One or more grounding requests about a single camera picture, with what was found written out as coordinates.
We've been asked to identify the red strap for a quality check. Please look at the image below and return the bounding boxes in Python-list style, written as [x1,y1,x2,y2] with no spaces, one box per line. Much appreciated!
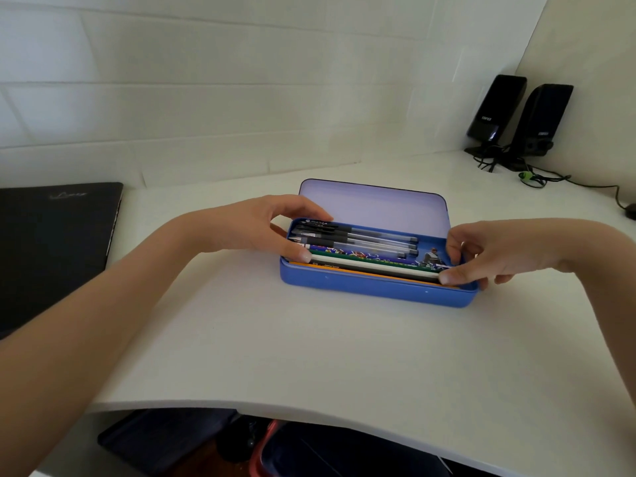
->
[248,419,280,477]

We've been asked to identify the yellow pencil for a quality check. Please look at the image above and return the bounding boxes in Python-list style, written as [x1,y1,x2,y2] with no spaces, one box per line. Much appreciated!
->
[289,261,441,285]

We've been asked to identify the person's right forearm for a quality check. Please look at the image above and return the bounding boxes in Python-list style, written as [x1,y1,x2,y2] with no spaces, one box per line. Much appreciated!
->
[559,218,636,409]

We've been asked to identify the colourful printed ruler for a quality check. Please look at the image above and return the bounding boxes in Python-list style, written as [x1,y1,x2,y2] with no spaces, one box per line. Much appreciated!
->
[309,244,452,270]

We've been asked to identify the person's right hand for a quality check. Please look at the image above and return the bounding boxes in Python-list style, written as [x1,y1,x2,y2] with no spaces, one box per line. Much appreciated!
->
[438,220,565,292]

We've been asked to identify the person's left forearm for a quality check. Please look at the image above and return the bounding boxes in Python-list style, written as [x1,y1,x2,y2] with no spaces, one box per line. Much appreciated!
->
[0,211,202,477]

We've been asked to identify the black closed laptop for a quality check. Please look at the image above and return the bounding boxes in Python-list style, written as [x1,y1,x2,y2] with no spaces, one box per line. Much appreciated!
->
[0,182,124,339]

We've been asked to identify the clear black gel pen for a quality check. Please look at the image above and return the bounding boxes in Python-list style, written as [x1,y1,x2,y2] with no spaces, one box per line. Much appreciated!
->
[290,221,419,242]
[290,229,419,250]
[292,237,419,259]

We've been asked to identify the black desktop speaker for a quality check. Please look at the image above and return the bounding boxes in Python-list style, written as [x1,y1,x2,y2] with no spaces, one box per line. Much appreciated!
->
[498,83,574,172]
[464,74,528,158]

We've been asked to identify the person's left hand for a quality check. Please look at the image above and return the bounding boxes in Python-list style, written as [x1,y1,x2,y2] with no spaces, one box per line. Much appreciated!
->
[198,194,334,264]

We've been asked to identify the black cable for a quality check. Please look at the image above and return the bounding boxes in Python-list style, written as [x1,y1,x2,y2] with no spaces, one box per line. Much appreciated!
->
[476,144,631,210]

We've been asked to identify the blue metal pencil case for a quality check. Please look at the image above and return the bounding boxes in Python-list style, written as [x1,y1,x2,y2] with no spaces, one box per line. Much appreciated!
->
[279,179,480,309]

